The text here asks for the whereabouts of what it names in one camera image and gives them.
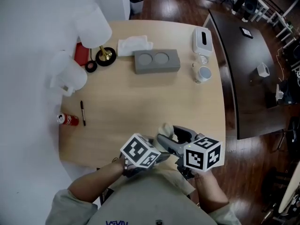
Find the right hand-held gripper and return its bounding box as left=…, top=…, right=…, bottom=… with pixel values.
left=156, top=125, right=222, bottom=180

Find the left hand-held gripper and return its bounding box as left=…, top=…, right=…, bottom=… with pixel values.
left=120, top=133, right=171, bottom=169

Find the person's right forearm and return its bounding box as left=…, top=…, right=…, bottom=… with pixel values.
left=195, top=171, right=229, bottom=214

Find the person's left forearm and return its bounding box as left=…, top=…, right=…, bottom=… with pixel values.
left=67, top=159, right=125, bottom=205

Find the grey two-hole holder block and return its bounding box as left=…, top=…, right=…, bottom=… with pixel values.
left=134, top=49, right=181, bottom=75

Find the person's beige shirt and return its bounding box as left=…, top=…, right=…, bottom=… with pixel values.
left=45, top=167, right=242, bottom=225

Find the white mug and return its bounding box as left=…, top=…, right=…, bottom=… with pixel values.
left=193, top=63, right=212, bottom=84

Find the dark brown table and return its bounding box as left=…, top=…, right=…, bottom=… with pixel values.
left=203, top=9, right=285, bottom=140

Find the black pen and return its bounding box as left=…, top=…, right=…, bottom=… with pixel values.
left=80, top=100, right=86, bottom=127

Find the red drink can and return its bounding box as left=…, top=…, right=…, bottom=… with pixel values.
left=56, top=112, right=79, bottom=126

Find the black box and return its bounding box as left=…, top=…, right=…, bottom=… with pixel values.
left=266, top=95, right=282, bottom=109

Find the white tissue box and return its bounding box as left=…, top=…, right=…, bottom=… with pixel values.
left=192, top=27, right=213, bottom=55

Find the black tape roll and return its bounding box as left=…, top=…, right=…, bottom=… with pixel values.
left=84, top=60, right=98, bottom=73

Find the white cloth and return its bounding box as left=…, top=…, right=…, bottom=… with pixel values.
left=117, top=35, right=154, bottom=57

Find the small white open box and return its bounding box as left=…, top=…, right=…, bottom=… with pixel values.
left=256, top=62, right=270, bottom=77

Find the white plastic jug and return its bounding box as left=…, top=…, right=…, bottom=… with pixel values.
left=49, top=50, right=88, bottom=97

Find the round white table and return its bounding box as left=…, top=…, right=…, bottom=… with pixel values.
left=277, top=163, right=300, bottom=214

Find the red box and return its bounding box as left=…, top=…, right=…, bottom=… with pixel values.
left=74, top=42, right=91, bottom=67

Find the black framed tablet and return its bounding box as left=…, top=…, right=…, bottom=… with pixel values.
left=239, top=26, right=254, bottom=39

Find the white shade brass table lamp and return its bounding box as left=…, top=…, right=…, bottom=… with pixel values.
left=75, top=5, right=117, bottom=67

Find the white trash bin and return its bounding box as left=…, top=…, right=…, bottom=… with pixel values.
left=129, top=0, right=144, bottom=15

